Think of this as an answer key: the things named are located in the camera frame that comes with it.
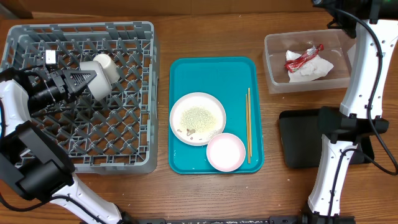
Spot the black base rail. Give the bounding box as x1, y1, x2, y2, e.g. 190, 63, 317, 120
138, 215, 356, 224

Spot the grey bowl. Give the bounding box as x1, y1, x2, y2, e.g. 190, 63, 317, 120
80, 61, 111, 101

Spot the right wooden chopstick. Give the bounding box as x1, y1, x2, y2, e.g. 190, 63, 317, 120
248, 88, 252, 158

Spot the teal plastic tray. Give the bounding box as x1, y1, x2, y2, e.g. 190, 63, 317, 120
168, 57, 264, 174

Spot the clear plastic bin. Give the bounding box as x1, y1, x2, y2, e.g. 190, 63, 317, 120
263, 30, 356, 94

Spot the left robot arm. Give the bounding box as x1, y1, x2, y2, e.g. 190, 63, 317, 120
1, 50, 136, 223

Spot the white napkin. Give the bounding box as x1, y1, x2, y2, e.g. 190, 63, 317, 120
287, 55, 334, 83

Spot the large white plate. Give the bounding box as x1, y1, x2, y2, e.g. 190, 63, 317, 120
169, 92, 226, 146

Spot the small pink plate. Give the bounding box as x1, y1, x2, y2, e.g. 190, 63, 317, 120
206, 133, 246, 172

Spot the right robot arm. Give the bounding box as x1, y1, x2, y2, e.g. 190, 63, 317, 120
302, 1, 397, 223

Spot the white cup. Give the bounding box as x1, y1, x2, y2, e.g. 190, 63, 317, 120
93, 54, 120, 84

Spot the grey plastic dish rack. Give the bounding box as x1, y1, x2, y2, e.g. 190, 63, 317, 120
1, 21, 159, 175

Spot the red snack wrapper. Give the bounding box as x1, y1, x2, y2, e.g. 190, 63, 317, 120
284, 44, 324, 73

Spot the black plastic tray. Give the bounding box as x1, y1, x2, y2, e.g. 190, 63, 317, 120
279, 106, 374, 174

